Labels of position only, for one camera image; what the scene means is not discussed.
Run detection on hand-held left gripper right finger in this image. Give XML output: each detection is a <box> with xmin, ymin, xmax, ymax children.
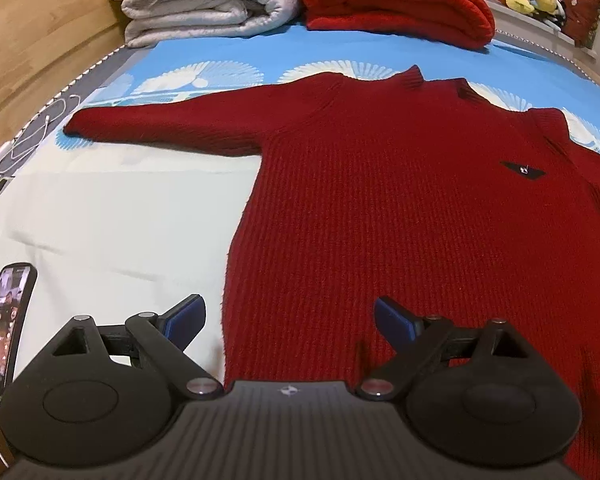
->
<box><xmin>355</xmin><ymin>296</ymin><xmax>536</xmax><ymax>401</ymax></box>

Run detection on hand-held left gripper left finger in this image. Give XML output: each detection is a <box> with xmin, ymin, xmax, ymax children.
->
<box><xmin>45</xmin><ymin>295</ymin><xmax>222</xmax><ymax>401</ymax></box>

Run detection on dark red knit sweater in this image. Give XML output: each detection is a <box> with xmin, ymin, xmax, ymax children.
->
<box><xmin>62</xmin><ymin>65</ymin><xmax>600</xmax><ymax>480</ymax></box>

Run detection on blue and white printed bedsheet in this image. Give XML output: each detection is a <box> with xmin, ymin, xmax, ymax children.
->
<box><xmin>0</xmin><ymin>19</ymin><xmax>600</xmax><ymax>411</ymax></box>

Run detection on black smartphone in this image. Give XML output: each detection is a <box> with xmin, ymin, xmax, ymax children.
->
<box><xmin>0</xmin><ymin>262</ymin><xmax>37</xmax><ymax>395</ymax></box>

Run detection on white folded quilt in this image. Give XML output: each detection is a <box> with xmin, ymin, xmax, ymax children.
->
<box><xmin>104</xmin><ymin>0</ymin><xmax>306</xmax><ymax>49</ymax></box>

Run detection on white shelf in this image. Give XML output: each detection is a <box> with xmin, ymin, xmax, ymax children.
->
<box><xmin>462</xmin><ymin>0</ymin><xmax>600</xmax><ymax>92</ymax></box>

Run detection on dark red cushion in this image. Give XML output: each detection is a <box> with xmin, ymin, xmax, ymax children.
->
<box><xmin>560</xmin><ymin>0</ymin><xmax>600</xmax><ymax>49</ymax></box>

